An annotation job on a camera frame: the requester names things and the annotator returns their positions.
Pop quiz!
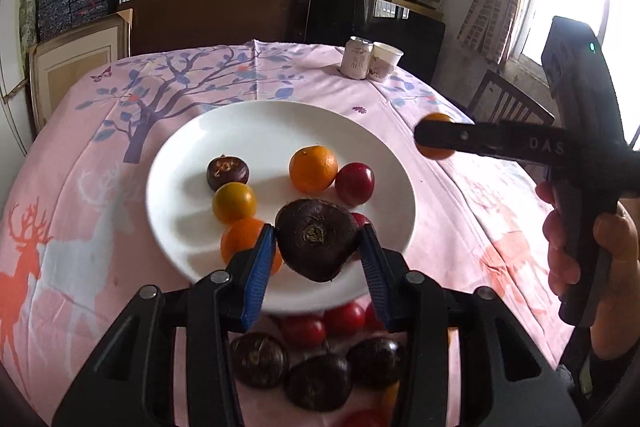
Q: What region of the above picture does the white round plate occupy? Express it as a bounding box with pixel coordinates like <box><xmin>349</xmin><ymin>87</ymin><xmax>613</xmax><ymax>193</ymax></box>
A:
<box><xmin>146</xmin><ymin>100</ymin><xmax>418</xmax><ymax>316</ymax></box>

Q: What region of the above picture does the small orange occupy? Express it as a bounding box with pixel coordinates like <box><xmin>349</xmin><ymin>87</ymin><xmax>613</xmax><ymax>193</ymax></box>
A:
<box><xmin>220</xmin><ymin>217</ymin><xmax>284</xmax><ymax>275</ymax></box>
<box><xmin>416</xmin><ymin>112</ymin><xmax>457</xmax><ymax>160</ymax></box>
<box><xmin>289</xmin><ymin>145</ymin><xmax>339</xmax><ymax>190</ymax></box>
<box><xmin>381</xmin><ymin>379</ymin><xmax>401</xmax><ymax>413</ymax></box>

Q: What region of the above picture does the large dark water chestnut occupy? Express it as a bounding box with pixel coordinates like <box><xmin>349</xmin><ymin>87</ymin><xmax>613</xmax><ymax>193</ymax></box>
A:
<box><xmin>274</xmin><ymin>199</ymin><xmax>362</xmax><ymax>283</ymax></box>

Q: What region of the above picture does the white paper cup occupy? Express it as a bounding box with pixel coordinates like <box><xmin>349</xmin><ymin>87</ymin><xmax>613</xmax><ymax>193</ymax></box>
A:
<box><xmin>368</xmin><ymin>42</ymin><xmax>404</xmax><ymax>84</ymax></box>

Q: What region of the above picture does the person's right hand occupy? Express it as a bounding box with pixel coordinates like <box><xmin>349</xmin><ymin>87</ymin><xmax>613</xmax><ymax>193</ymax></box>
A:
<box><xmin>535</xmin><ymin>181</ymin><xmax>640</xmax><ymax>361</ymax></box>

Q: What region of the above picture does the dark brown wooden board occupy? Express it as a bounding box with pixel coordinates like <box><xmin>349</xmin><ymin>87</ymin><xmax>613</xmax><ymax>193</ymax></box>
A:
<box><xmin>117</xmin><ymin>0</ymin><xmax>309</xmax><ymax>58</ymax></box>

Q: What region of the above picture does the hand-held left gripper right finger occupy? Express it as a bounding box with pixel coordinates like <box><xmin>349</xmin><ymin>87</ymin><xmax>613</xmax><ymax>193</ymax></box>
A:
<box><xmin>359</xmin><ymin>223</ymin><xmax>583</xmax><ymax>427</ymax></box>

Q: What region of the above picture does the dark wooden chair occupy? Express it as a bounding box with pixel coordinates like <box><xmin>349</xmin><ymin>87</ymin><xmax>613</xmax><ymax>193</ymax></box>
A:
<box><xmin>467</xmin><ymin>69</ymin><xmax>556</xmax><ymax>126</ymax></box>

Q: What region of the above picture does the pale drink can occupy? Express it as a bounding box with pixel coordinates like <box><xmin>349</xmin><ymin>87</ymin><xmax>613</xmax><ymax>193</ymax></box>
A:
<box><xmin>340</xmin><ymin>36</ymin><xmax>373</xmax><ymax>80</ymax></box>

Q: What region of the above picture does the glossy black panel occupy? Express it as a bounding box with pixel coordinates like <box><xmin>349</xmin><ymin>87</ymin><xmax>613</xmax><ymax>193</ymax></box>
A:
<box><xmin>304</xmin><ymin>0</ymin><xmax>446</xmax><ymax>84</ymax></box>

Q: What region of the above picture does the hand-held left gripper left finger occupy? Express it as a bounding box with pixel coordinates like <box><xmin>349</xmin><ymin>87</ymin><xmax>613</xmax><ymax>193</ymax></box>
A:
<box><xmin>52</xmin><ymin>223</ymin><xmax>278</xmax><ymax>427</ymax></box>

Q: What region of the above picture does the light wooden framed panel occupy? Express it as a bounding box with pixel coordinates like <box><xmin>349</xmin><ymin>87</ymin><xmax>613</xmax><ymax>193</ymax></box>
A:
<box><xmin>27</xmin><ymin>9</ymin><xmax>134</xmax><ymax>138</ymax></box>

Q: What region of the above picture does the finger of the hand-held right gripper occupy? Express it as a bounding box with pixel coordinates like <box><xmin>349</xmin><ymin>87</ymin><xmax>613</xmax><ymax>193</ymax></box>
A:
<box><xmin>414</xmin><ymin>120</ymin><xmax>502</xmax><ymax>160</ymax></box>

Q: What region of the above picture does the yellow cherry tomato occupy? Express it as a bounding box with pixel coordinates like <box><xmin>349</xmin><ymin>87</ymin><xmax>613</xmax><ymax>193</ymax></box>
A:
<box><xmin>212</xmin><ymin>182</ymin><xmax>258</xmax><ymax>225</ymax></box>

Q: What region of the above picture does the small dark water chestnut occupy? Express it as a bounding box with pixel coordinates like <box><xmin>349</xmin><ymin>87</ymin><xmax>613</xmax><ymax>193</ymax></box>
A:
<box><xmin>206</xmin><ymin>156</ymin><xmax>250</xmax><ymax>192</ymax></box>

